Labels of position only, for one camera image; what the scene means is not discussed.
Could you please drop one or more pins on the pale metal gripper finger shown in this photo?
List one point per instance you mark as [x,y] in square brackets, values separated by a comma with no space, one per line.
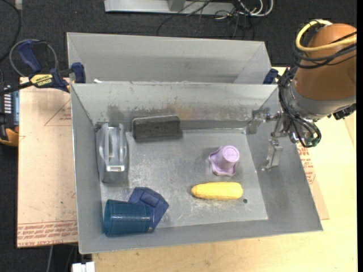
[256,119]
[273,153]

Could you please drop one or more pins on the purple plastic cup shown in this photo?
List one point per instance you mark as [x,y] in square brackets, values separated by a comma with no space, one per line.
[225,160]

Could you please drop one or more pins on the yellow toy corn cob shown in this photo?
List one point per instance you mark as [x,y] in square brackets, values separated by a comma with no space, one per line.
[217,191]

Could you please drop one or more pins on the grey metal bin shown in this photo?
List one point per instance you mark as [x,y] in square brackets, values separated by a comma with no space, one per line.
[175,166]

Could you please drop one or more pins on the dark grey flat block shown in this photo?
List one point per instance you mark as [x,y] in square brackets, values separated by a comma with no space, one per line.
[156,127]

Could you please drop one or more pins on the blue plastic cup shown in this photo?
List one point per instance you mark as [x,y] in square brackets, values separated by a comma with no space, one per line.
[126,218]

